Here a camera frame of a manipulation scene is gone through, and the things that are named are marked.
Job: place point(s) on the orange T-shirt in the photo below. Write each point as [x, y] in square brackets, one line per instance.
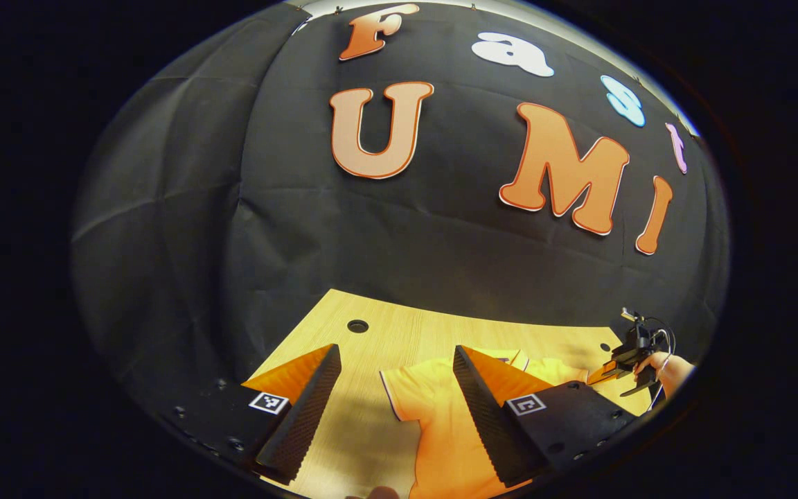
[440, 416]

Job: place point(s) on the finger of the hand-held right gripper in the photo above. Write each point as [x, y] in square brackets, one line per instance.
[603, 374]

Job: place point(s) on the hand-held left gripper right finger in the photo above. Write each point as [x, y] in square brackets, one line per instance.
[485, 416]

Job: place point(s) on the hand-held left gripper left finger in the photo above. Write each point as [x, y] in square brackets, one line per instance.
[309, 409]

